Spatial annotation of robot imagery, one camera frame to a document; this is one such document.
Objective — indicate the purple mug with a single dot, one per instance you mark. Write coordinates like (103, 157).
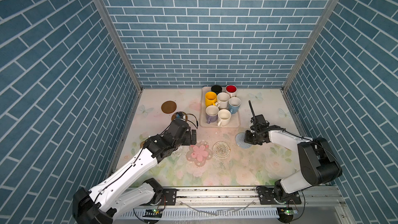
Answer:
(211, 114)

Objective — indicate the blue floral mug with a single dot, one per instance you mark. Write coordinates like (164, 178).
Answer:
(234, 105)

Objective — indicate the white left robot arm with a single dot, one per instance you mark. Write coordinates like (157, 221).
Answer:
(108, 200)

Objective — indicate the blue woven round coaster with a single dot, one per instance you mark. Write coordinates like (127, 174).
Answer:
(240, 141)

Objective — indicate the black mug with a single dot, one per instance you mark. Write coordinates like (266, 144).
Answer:
(217, 89)

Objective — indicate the multicolour woven round coaster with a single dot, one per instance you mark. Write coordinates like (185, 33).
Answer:
(221, 150)

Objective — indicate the yellow mug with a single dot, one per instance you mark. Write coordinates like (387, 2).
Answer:
(210, 99)

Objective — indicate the left circuit board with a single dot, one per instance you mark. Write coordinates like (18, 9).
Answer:
(152, 216)

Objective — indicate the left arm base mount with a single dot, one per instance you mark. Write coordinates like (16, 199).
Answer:
(167, 197)

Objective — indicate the right circuit board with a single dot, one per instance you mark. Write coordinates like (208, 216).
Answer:
(286, 214)

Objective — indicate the aluminium corner post left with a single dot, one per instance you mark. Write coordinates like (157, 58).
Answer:
(102, 10)

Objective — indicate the plain white mug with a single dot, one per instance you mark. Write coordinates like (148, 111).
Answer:
(224, 117)

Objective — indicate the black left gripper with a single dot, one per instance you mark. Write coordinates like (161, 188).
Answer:
(189, 141)

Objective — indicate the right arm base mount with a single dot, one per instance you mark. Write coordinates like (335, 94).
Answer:
(276, 195)

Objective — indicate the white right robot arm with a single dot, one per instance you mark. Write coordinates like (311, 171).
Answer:
(318, 165)

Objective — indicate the matte brown wooden coaster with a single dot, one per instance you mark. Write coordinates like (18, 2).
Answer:
(169, 107)

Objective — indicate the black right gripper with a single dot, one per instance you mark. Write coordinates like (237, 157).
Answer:
(247, 132)

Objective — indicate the beige serving tray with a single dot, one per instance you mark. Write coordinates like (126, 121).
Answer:
(234, 121)

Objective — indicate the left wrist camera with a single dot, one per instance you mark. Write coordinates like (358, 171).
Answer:
(178, 115)

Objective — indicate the glossy brown scratched coaster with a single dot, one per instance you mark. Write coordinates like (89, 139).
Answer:
(184, 119)

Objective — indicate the aluminium corner post right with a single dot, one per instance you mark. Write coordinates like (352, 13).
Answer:
(320, 24)

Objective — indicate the white speckled mug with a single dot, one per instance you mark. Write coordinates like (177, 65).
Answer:
(222, 100)

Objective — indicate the white mug red inside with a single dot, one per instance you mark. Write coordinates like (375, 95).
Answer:
(231, 90)

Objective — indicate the circuit board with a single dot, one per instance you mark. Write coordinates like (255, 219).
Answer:
(286, 214)
(152, 216)

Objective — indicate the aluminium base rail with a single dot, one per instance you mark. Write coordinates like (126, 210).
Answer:
(236, 196)

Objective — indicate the aluminium corner post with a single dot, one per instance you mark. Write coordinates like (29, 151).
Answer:
(102, 10)
(320, 24)

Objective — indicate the pink flower silicone coaster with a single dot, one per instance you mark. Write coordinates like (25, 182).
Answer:
(199, 153)

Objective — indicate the white vented strip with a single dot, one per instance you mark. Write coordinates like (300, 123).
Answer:
(208, 213)

